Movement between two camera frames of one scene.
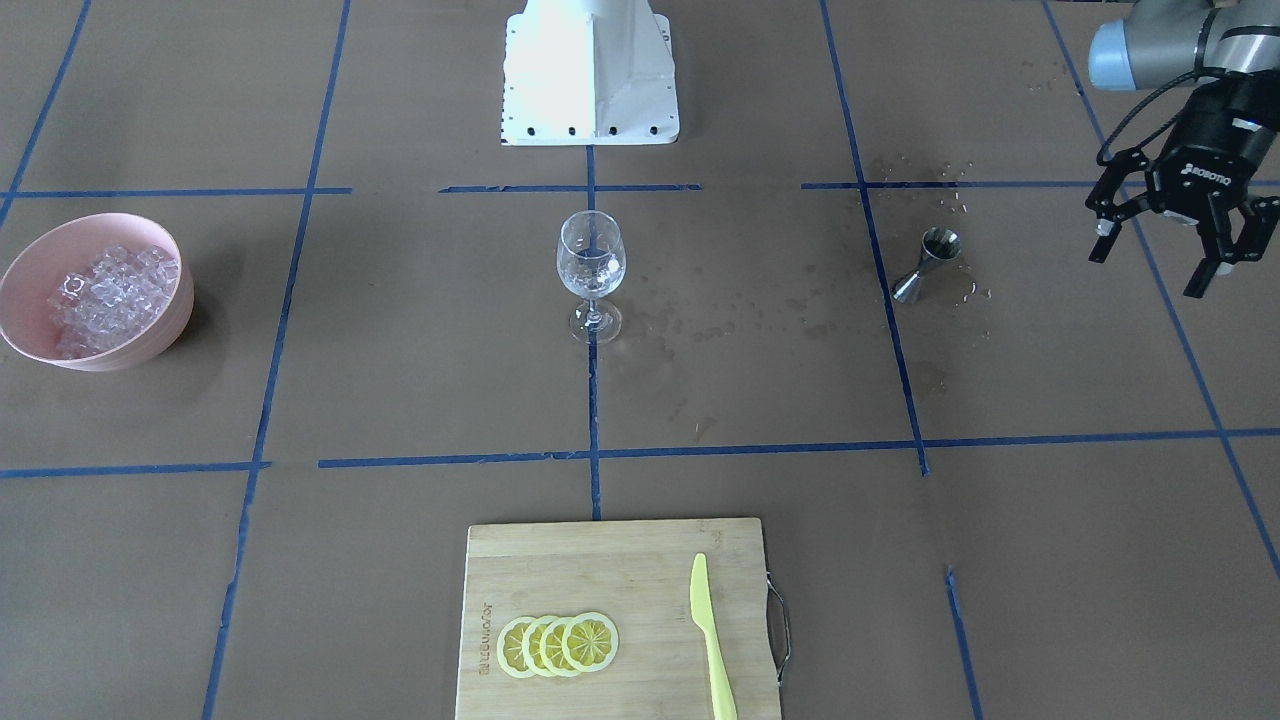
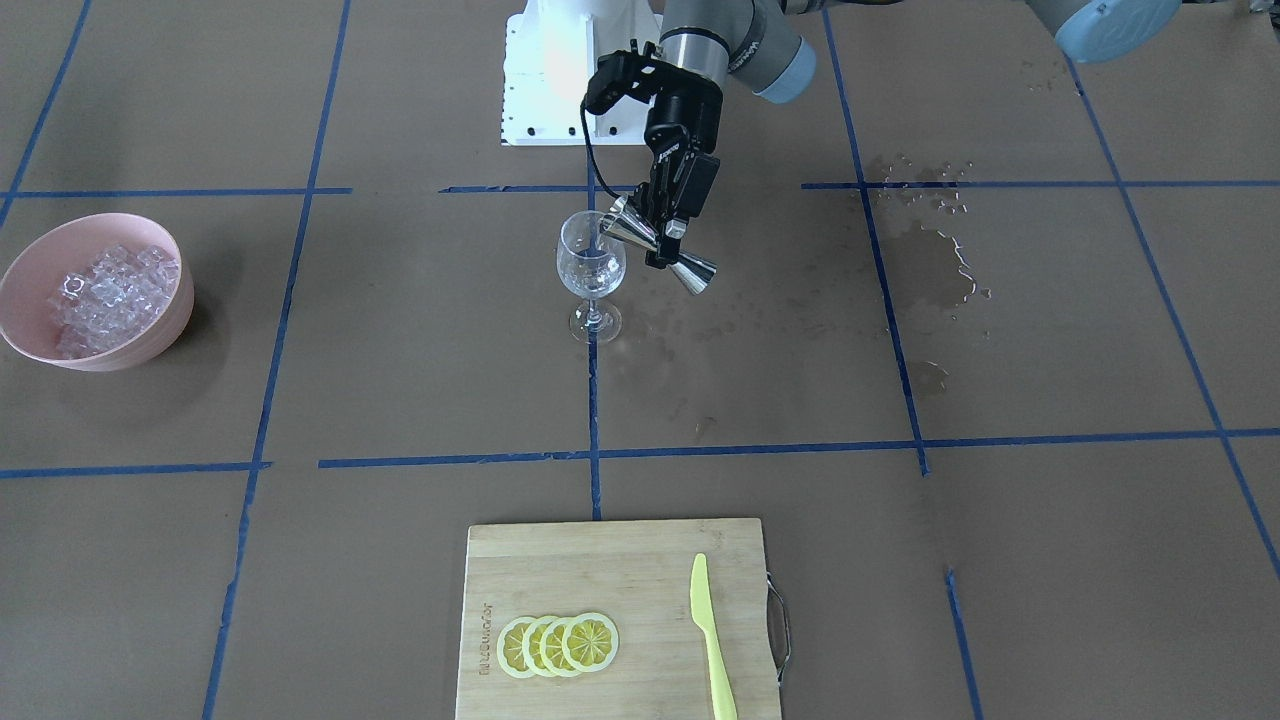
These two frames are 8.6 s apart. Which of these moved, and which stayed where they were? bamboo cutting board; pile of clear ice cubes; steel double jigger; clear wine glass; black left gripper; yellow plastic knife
Moved: steel double jigger; black left gripper
Stayed: clear wine glass; pile of clear ice cubes; yellow plastic knife; bamboo cutting board
